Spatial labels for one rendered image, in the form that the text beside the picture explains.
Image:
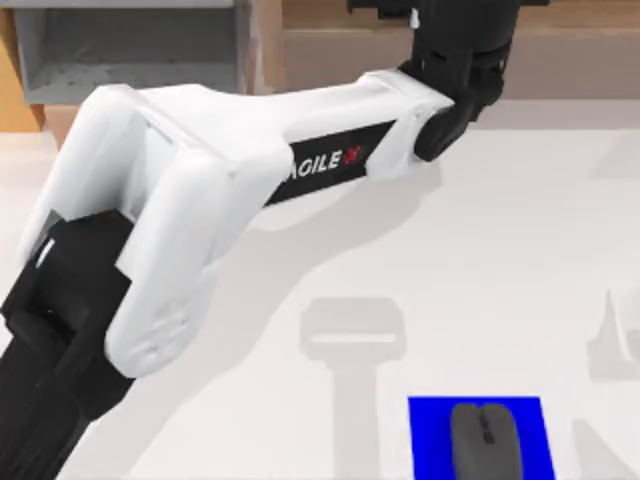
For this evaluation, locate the wooden cupboard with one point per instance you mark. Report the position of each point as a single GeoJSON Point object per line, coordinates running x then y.
{"type": "Point", "coordinates": [575, 60]}

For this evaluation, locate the grey pierced drawer inside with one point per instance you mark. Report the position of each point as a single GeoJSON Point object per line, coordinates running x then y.
{"type": "Point", "coordinates": [125, 40]}

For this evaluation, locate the blue mouse pad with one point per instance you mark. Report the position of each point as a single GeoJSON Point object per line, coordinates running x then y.
{"type": "Point", "coordinates": [430, 440]}

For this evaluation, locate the grey computer mouse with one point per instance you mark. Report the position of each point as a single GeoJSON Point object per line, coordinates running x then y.
{"type": "Point", "coordinates": [485, 445]}

